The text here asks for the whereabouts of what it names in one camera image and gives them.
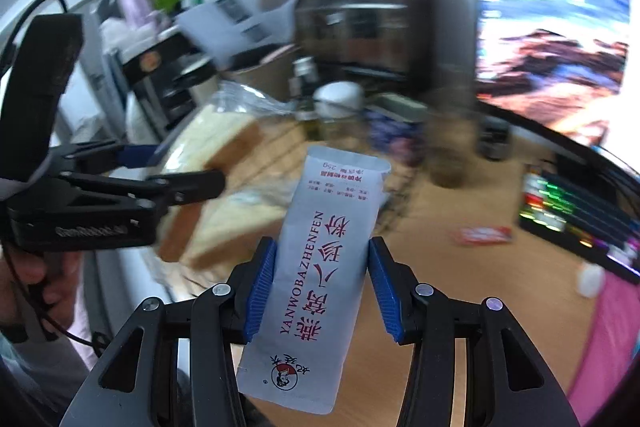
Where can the black wire basket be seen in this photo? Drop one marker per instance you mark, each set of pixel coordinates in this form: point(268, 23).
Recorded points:
point(266, 161)

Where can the pink desk mat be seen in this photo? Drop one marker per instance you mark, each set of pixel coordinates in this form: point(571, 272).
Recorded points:
point(609, 349)

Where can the black shelf rack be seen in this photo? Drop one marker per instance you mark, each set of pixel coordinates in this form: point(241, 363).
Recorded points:
point(161, 75)

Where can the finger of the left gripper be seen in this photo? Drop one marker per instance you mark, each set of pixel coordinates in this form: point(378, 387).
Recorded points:
point(107, 154)
point(92, 196)

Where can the white sachet yanwobazhenfen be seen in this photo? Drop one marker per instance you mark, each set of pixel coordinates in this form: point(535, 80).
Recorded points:
point(297, 356)

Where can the glass jar with residue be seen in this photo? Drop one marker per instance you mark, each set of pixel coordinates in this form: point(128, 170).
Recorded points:
point(450, 135)

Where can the small red packet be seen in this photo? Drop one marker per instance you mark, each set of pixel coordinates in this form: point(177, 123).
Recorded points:
point(483, 236)

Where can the woven storage basket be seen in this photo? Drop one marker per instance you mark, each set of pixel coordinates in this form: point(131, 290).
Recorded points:
point(267, 69)

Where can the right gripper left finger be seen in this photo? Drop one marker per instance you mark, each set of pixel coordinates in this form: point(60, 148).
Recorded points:
point(134, 382)

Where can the blue luncheon meat tin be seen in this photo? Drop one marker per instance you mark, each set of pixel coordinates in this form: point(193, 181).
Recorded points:
point(396, 127)

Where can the white lidded cream jar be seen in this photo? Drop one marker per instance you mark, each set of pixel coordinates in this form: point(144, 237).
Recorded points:
point(339, 106)

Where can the smoked acrylic storage box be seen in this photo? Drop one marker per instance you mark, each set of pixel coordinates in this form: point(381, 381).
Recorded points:
point(395, 38)

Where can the printed paper sheets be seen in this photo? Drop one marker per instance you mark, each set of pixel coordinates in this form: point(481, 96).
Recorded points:
point(224, 28)

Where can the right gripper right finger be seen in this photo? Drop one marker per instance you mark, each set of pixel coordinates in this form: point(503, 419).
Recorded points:
point(508, 383)

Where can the RGB mechanical keyboard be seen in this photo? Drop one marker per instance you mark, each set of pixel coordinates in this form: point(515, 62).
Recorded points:
point(592, 211)

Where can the bagged bread slices back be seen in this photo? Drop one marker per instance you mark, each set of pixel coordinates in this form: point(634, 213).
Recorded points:
point(218, 215)

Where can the curved computer monitor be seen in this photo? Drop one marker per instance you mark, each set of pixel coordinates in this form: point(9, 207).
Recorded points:
point(568, 69)

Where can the small black jar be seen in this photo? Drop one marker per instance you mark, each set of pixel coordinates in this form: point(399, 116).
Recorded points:
point(494, 139)

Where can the dark pump bottle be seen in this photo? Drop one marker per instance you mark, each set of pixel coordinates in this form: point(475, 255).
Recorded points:
point(305, 82)

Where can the white round puck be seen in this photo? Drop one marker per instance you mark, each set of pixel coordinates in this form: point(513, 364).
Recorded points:
point(590, 280)

